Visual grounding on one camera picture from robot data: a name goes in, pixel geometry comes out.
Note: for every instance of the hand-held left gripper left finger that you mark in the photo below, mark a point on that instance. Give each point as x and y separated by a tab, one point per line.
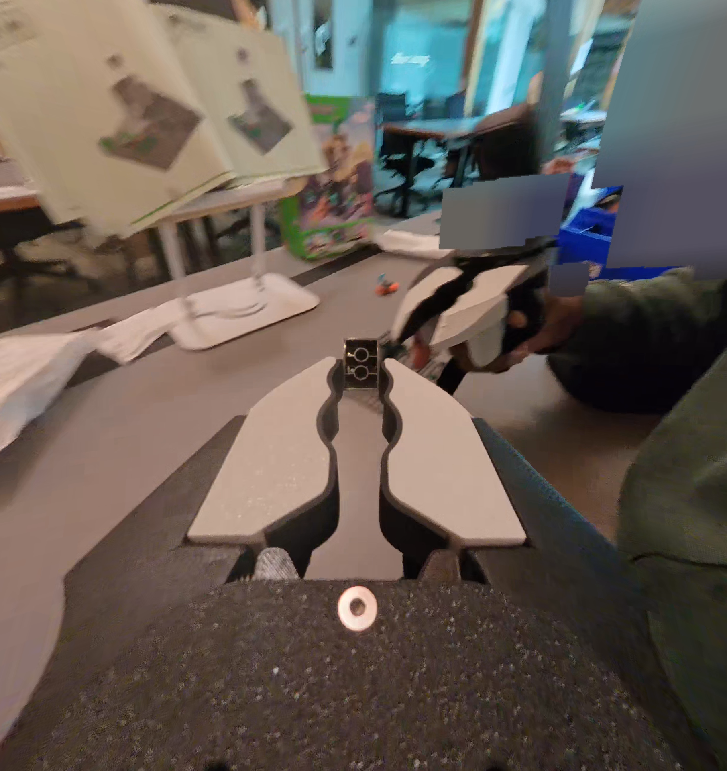
261	476

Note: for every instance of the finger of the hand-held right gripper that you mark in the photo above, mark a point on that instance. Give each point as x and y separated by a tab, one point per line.
420	301
484	301

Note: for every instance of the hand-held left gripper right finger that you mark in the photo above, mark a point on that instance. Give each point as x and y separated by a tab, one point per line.
453	476

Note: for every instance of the dark grey rectangular brick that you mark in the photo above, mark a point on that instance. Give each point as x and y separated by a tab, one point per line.
360	361

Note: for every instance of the brick building instruction booklet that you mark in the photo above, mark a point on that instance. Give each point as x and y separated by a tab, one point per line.
128	90

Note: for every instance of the person's right forearm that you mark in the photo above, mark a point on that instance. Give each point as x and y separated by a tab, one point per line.
640	337

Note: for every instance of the person's right hand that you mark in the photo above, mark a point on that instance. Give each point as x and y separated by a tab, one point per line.
559	325

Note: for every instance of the orange toy brick figure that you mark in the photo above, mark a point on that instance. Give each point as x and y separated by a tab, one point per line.
387	288

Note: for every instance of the blue container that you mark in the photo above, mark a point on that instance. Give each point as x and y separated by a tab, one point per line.
586	235

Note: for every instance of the green toy set box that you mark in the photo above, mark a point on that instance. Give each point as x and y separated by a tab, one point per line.
333	199

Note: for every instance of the black office chair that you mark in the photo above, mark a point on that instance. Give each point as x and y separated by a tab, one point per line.
399	156

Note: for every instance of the office table wooden edge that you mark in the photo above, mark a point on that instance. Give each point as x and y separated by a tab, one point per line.
2	202
435	126

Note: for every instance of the white crumpled paper bag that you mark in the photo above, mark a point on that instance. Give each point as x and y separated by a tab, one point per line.
20	379

